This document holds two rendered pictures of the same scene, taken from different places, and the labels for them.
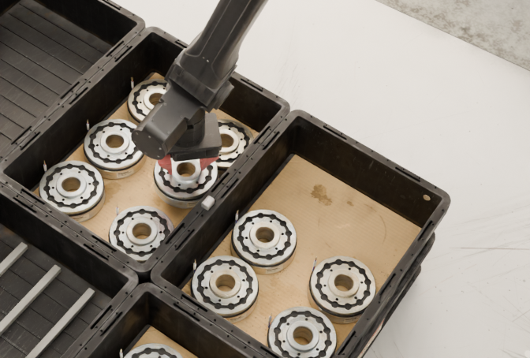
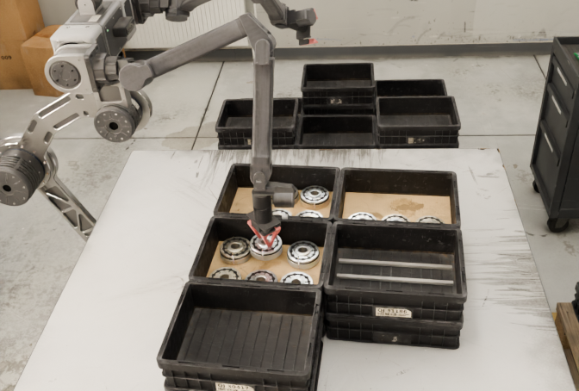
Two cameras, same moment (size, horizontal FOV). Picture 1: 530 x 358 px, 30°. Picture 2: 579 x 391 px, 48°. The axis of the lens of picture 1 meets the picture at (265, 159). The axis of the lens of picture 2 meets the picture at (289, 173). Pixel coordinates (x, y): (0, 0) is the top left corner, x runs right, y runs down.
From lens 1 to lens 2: 2.08 m
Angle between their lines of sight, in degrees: 71
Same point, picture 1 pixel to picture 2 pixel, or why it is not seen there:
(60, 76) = (225, 332)
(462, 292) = not seen: hidden behind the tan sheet
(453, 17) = not seen: outside the picture
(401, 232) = (243, 193)
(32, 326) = (368, 271)
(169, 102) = (276, 185)
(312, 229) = not seen: hidden behind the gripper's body
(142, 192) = (277, 269)
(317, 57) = (127, 282)
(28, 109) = (255, 334)
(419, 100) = (140, 239)
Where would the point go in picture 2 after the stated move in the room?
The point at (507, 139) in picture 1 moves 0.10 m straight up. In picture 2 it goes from (151, 207) to (146, 188)
